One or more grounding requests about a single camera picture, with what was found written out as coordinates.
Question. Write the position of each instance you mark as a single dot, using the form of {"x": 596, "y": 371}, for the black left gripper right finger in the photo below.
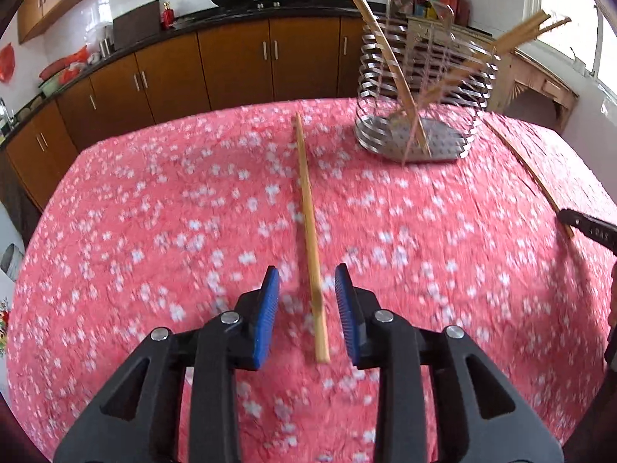
{"x": 479, "y": 414}

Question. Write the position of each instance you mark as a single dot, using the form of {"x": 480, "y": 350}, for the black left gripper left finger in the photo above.
{"x": 135, "y": 416}

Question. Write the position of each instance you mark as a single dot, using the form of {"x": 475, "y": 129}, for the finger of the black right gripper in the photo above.
{"x": 595, "y": 229}

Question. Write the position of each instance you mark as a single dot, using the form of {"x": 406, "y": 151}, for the lower wooden kitchen cabinets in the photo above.
{"x": 304, "y": 54}

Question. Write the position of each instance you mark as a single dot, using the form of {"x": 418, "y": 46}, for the person's right hand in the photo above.
{"x": 612, "y": 318}

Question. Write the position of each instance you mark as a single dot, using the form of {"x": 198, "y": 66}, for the red floral tablecloth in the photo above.
{"x": 169, "y": 225}

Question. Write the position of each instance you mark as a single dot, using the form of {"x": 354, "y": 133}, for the cream wooden side table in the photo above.
{"x": 526, "y": 90}

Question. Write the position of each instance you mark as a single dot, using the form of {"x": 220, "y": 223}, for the right window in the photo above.
{"x": 587, "y": 44}

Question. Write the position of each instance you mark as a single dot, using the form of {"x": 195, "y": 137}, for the white floral appliance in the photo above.
{"x": 12, "y": 251}

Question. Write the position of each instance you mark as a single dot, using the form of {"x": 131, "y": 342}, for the red basin on counter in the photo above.
{"x": 53, "y": 68}

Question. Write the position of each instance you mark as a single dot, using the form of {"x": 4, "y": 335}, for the dark wooden cutting board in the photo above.
{"x": 138, "y": 24}

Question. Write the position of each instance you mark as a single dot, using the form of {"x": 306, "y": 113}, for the red bottle on counter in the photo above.
{"x": 167, "y": 16}

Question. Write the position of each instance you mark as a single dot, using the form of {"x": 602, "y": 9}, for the wire metal utensil holder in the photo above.
{"x": 426, "y": 43}

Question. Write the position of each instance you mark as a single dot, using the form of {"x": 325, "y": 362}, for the red bag on wall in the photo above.
{"x": 7, "y": 63}

